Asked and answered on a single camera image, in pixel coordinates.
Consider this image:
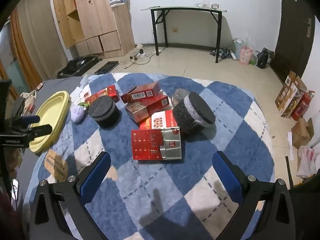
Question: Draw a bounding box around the brown cardboard sign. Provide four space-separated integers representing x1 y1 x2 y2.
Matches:
44 149 68 183

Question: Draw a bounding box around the black equipment case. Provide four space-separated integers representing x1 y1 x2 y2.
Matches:
57 55 102 78

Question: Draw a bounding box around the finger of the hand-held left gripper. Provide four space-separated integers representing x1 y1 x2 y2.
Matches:
27 124 53 140
15 115 41 126

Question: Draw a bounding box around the dark wooden door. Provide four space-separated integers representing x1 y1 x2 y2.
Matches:
269 0 316 85

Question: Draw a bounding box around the grey bed sheet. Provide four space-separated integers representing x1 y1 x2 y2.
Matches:
15 76 88 205

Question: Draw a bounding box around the translucent white plastic bag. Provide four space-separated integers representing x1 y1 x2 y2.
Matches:
232 38 247 55

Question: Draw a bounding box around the orange curtain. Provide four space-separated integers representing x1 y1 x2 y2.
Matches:
10 7 43 90

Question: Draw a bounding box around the pink package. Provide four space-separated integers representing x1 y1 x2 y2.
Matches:
240 46 253 64

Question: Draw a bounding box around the red fire extinguisher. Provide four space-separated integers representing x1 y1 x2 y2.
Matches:
291 90 315 121

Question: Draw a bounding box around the beige curtain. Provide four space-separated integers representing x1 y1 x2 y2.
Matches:
17 0 68 80

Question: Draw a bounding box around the plain brown cardboard box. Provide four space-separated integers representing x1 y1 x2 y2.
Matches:
291 117 314 149

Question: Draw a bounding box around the blue checkered fluffy blanket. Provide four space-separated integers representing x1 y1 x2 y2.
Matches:
24 72 275 240

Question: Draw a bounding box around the pile of clothes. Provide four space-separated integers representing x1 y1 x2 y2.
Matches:
20 91 38 113

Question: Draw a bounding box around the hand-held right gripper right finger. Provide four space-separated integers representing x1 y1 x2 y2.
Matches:
212 151 297 240

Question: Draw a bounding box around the wooden wardrobe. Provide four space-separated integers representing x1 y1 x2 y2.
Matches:
52 0 135 58

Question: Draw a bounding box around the power strip with cables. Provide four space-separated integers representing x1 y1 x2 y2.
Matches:
124 44 163 69

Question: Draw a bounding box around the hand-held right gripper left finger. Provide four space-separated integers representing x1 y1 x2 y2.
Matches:
29 151 112 240

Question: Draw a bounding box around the black plastic bag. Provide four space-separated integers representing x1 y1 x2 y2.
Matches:
257 47 273 69

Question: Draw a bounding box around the yellow plastic basin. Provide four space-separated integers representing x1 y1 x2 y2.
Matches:
29 91 70 154

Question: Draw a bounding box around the white plastic bag red print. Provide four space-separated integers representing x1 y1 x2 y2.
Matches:
296 145 320 179

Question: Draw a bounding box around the red carton with barcode label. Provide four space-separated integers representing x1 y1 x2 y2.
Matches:
120 82 162 103

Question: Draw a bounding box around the printed cardboard box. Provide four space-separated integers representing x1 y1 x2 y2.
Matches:
274 71 307 118

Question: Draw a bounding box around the red and white carton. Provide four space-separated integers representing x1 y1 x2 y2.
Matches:
139 110 179 131

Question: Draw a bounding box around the purple plush toy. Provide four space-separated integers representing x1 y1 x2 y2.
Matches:
71 102 91 123

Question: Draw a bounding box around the black foam tray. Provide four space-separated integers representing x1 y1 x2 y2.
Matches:
94 61 120 75

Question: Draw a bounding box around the large black round container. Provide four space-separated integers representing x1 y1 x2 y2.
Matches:
172 92 216 135

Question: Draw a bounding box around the clear plastic container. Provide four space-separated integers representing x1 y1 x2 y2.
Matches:
172 88 192 107

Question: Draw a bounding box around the red carton with gold print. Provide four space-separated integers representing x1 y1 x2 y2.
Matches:
84 85 119 105

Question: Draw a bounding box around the black folding table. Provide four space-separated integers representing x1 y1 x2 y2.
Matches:
140 6 227 63

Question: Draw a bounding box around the red and silver carton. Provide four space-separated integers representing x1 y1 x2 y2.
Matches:
131 127 182 161

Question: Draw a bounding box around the dark checkered cloth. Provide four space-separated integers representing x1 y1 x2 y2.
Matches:
210 47 233 60

